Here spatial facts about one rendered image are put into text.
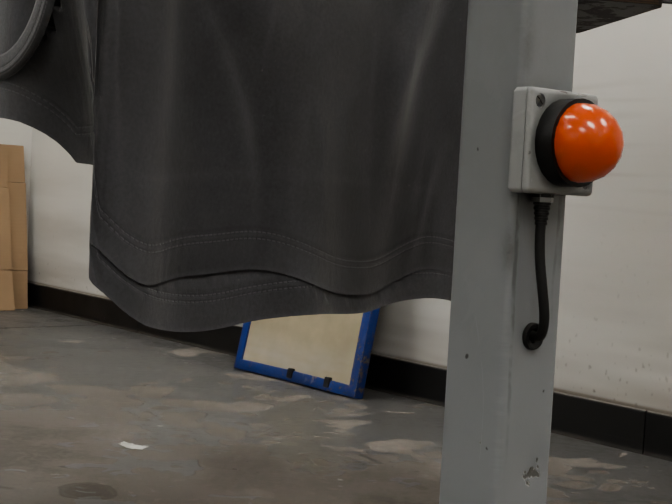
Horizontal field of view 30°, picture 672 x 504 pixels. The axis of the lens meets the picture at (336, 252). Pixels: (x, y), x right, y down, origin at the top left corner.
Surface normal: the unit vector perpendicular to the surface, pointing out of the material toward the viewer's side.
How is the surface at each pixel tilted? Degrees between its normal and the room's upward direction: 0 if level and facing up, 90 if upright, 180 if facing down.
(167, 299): 88
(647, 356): 90
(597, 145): 99
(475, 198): 90
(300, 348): 77
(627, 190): 90
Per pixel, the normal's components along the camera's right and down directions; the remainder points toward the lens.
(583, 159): -0.15, 0.51
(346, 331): -0.76, -0.21
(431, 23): 0.87, 0.22
